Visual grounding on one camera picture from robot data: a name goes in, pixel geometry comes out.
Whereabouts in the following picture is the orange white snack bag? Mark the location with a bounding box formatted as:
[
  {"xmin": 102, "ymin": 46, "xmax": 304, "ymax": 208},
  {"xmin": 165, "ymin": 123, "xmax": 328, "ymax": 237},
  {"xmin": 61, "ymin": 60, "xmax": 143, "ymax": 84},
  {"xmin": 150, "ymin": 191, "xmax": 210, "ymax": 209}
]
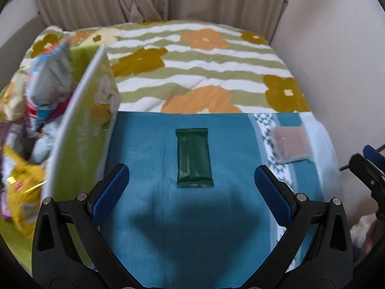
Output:
[{"xmin": 1, "ymin": 69, "xmax": 28, "ymax": 122}]

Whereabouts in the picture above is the green yellow cardboard box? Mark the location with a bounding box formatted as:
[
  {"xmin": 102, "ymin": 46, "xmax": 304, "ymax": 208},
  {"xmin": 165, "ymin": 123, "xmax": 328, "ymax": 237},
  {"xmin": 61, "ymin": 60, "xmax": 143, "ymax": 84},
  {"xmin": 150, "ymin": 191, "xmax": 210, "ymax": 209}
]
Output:
[{"xmin": 1, "ymin": 44, "xmax": 121, "ymax": 269}]

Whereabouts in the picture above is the right hand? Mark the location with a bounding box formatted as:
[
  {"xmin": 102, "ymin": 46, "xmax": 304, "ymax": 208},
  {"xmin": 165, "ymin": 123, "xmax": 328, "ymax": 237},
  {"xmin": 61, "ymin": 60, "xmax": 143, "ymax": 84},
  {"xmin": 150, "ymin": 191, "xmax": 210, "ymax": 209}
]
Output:
[{"xmin": 362, "ymin": 219, "xmax": 378, "ymax": 254}]

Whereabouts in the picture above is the floral striped quilt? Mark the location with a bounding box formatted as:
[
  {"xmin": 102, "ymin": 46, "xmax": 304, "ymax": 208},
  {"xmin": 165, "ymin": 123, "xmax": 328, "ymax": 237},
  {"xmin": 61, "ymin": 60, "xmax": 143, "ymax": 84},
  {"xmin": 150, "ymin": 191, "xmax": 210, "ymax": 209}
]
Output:
[{"xmin": 19, "ymin": 20, "xmax": 312, "ymax": 114}]

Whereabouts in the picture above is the blue patterned towel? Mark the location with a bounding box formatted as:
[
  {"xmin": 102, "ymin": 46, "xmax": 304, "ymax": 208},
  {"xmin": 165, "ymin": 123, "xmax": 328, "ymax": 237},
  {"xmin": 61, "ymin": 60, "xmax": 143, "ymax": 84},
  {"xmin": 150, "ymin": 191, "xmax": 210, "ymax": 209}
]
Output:
[{"xmin": 101, "ymin": 112, "xmax": 342, "ymax": 288}]

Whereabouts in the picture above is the pink packet on towel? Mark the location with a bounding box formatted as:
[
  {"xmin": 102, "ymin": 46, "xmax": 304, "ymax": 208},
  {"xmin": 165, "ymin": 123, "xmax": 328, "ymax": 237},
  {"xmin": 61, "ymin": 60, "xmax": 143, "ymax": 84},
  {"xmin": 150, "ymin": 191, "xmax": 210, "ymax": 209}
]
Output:
[{"xmin": 269, "ymin": 126, "xmax": 313, "ymax": 164}]

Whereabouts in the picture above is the grey bed headboard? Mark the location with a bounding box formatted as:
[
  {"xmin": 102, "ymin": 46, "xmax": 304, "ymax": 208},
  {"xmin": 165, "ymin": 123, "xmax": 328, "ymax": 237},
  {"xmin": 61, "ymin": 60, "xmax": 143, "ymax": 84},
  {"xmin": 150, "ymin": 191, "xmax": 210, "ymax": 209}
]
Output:
[{"xmin": 0, "ymin": 14, "xmax": 46, "ymax": 89}]

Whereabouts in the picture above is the dark green snack bar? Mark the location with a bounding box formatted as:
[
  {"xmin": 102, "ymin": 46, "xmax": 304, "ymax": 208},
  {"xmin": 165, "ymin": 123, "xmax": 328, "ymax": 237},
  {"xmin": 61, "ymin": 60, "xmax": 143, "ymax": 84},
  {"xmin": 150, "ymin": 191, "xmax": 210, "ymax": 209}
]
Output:
[{"xmin": 176, "ymin": 128, "xmax": 214, "ymax": 188}]

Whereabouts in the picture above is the beige curtain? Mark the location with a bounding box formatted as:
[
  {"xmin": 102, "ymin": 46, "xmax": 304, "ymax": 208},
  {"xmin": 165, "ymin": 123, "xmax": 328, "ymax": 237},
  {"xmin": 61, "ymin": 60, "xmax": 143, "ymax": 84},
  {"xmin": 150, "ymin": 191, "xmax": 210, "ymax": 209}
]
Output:
[{"xmin": 36, "ymin": 0, "xmax": 287, "ymax": 41}]

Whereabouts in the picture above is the gold snack bag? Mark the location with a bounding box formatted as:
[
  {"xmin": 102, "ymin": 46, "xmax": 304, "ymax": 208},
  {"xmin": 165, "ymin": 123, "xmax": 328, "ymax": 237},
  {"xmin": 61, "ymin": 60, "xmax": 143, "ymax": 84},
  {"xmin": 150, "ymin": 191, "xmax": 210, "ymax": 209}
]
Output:
[{"xmin": 3, "ymin": 145, "xmax": 46, "ymax": 239}]

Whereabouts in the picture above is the red white blue snack bag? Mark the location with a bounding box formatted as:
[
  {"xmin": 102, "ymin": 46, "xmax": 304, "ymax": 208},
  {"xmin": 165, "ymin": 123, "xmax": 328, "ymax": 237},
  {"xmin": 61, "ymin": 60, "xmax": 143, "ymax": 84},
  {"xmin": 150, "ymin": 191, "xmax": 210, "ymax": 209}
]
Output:
[{"xmin": 26, "ymin": 35, "xmax": 73, "ymax": 129}]

